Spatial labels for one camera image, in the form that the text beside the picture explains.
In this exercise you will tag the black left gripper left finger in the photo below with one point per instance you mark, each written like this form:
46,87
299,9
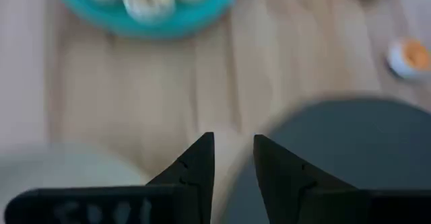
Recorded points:
195,170

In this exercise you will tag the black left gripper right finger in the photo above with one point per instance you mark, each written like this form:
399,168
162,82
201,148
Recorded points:
279,177

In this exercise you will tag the beige round plate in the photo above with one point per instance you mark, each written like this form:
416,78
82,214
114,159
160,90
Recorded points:
67,167

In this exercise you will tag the grey round woven placemat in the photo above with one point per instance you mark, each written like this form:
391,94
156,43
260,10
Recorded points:
370,143

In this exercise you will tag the teal round plate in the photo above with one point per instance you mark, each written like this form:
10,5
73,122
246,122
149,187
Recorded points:
168,29

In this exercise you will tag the small white donut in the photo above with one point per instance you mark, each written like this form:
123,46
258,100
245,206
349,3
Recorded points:
158,13

